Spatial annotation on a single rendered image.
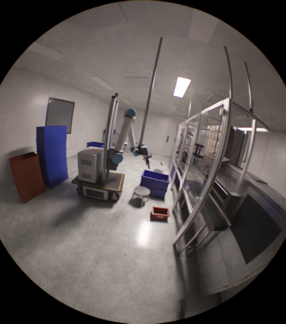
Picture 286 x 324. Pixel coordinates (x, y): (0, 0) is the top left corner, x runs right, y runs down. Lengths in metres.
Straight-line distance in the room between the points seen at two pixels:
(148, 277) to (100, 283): 0.51
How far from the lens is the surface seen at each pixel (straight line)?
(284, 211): 0.84
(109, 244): 1.44
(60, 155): 2.40
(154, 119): 6.96
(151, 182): 2.10
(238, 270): 1.04
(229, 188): 1.47
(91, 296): 1.33
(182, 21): 1.56
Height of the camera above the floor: 1.30
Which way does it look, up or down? 17 degrees down
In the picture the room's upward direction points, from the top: 11 degrees clockwise
